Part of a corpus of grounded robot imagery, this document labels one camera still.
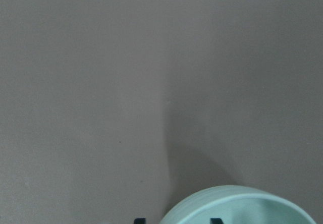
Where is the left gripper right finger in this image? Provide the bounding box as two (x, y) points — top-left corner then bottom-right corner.
(210, 218), (224, 224)

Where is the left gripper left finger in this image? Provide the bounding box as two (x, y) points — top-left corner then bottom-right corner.
(134, 218), (146, 224)

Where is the green bowl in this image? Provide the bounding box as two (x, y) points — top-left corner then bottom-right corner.
(161, 185), (315, 223)

